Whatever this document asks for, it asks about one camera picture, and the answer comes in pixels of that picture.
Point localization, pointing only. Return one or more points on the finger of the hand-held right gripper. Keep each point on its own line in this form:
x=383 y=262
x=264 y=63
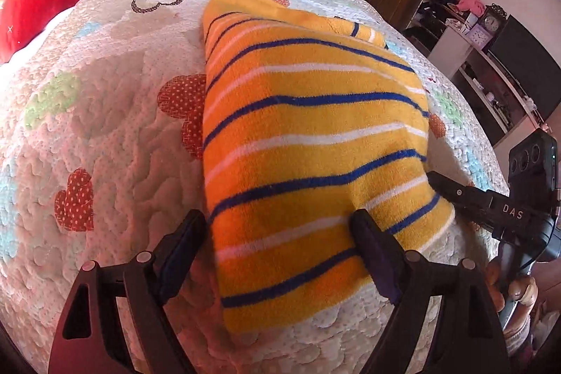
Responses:
x=460 y=194

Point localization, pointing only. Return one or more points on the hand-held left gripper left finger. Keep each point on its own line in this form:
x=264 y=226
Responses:
x=177 y=255

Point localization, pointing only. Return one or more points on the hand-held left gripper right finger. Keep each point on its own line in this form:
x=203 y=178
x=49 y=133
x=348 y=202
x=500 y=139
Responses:
x=377 y=255

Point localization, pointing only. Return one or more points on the yellow striped sweater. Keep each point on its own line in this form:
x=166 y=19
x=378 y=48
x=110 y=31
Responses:
x=307 y=128

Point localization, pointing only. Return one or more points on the person's right forearm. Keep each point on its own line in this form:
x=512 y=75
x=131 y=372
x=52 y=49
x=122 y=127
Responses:
x=519 y=334

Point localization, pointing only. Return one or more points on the person's right hand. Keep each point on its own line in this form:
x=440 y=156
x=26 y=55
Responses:
x=495 y=282

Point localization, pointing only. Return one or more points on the white shelf unit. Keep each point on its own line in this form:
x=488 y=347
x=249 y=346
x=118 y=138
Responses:
x=477 y=76

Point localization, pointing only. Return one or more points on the black television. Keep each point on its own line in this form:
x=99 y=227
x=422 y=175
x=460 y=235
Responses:
x=534 y=71

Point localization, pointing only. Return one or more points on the quilted heart-print bedspread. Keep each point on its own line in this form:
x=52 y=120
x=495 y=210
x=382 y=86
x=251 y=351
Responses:
x=109 y=115

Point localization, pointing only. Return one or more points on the purple table clock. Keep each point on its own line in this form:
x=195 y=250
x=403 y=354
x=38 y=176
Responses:
x=477 y=39

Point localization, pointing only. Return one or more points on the ornate dark table clock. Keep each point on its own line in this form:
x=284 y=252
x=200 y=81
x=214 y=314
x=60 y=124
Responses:
x=493 y=23

